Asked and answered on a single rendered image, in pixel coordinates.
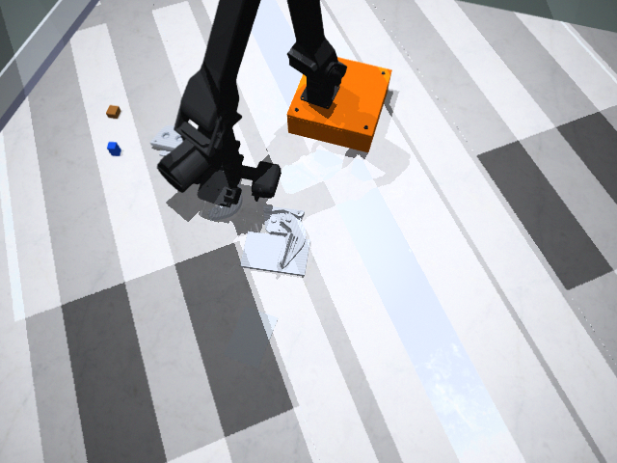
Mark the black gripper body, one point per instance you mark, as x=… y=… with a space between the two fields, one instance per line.
x=265 y=177

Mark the blue cube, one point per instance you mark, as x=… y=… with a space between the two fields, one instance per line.
x=114 y=148

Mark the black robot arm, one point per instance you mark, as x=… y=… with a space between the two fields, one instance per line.
x=210 y=98

